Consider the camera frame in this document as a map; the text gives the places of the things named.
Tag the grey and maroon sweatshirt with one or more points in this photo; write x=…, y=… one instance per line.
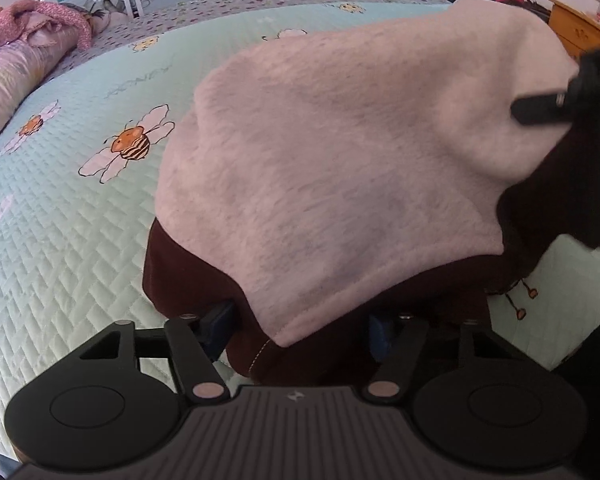
x=319, y=180

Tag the wooden dresser desk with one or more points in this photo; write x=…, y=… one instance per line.
x=577, y=31

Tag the floral rolled quilt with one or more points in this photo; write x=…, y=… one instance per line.
x=25, y=64

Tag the pink crumpled garment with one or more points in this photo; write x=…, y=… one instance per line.
x=24, y=18

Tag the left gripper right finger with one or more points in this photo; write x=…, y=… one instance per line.
x=395, y=345

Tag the teal bee-pattern bedspread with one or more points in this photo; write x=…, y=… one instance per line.
x=72, y=247

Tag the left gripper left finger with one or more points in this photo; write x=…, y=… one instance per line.
x=195, y=343

